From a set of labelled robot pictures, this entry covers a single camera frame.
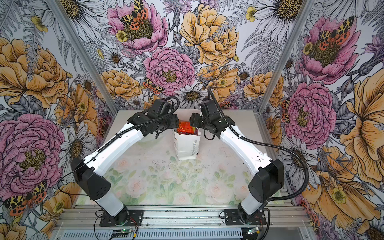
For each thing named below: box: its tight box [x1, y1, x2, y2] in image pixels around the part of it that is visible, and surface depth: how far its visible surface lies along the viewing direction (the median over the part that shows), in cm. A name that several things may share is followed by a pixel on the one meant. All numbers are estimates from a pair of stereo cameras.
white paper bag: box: [172, 128, 201, 161], surface depth 82 cm
